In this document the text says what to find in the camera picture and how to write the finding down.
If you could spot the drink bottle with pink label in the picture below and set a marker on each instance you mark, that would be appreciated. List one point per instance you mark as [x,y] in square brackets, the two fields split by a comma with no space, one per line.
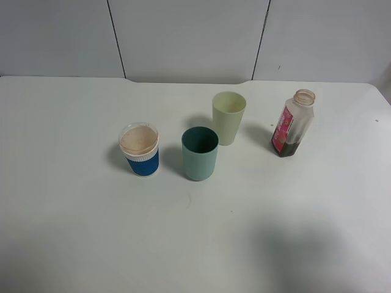
[293,123]

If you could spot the teal green plastic cup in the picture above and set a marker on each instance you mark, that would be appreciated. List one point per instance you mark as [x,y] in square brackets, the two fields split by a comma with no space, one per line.
[199,147]

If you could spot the pale yellow plastic cup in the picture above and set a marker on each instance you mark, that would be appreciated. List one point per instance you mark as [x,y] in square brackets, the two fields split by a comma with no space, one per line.
[228,110]

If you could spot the blue sleeved clear cup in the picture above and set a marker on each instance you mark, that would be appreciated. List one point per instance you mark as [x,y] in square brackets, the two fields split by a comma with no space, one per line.
[139,142]

